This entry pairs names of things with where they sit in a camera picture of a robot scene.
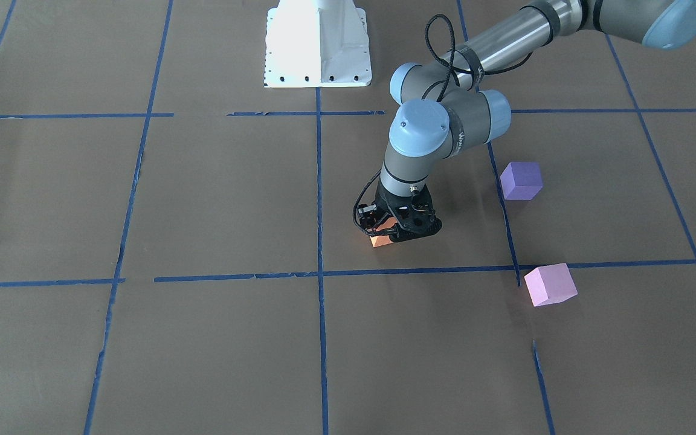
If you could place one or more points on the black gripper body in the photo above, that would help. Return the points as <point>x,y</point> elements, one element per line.
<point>382,202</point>

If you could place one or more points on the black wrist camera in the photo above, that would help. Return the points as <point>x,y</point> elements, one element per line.
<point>368,218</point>

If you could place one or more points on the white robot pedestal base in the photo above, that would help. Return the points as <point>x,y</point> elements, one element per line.
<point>317,44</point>

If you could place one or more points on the pink foam cube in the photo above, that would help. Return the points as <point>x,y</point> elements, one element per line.
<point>550,284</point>

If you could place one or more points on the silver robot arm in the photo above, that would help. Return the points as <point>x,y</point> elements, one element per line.
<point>440,113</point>

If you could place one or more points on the purple foam cube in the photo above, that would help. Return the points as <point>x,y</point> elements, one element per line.
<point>521,181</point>

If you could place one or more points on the orange foam cube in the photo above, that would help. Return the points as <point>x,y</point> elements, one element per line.
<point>381,237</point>

